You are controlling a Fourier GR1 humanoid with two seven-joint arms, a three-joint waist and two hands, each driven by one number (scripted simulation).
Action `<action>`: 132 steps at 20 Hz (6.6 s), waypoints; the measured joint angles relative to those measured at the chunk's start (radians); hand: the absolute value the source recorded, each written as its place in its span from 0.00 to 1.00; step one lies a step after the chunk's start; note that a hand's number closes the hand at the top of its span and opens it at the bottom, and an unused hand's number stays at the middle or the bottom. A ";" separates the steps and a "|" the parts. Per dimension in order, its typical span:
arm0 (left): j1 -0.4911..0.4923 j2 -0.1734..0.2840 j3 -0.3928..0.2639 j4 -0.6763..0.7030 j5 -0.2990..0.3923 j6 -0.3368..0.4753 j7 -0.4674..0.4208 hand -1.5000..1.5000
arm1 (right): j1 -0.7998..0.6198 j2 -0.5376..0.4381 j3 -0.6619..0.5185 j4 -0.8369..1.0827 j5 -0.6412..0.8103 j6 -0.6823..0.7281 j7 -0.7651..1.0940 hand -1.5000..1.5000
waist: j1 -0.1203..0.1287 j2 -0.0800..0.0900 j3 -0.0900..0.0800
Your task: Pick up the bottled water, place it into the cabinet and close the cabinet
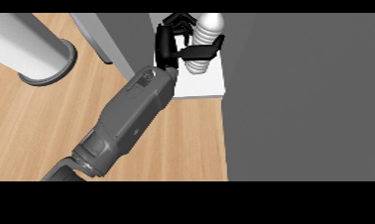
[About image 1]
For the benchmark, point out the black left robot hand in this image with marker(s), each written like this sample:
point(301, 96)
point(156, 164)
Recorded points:
point(165, 44)

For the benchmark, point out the dark grey cabinet door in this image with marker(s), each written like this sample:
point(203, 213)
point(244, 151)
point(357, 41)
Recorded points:
point(303, 102)

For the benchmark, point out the white ribbed water bottle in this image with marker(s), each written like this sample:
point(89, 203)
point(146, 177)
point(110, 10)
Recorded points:
point(206, 28)

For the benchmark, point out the white cylinder with grey base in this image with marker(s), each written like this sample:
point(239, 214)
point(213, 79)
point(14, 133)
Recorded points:
point(35, 49)

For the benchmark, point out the pale grey flat panel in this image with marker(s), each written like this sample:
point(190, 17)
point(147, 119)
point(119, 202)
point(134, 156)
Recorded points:
point(94, 36)

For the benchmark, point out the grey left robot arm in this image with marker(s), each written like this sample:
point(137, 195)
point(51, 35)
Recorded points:
point(132, 109)

